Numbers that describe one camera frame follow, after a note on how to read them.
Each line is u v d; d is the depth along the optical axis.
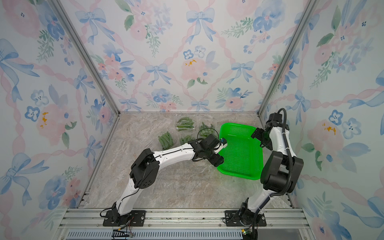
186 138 1.03
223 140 0.79
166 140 1.00
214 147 0.74
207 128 1.09
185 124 1.08
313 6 0.68
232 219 0.71
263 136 0.77
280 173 0.48
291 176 0.42
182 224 0.73
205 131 1.06
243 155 0.97
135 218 0.74
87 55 0.86
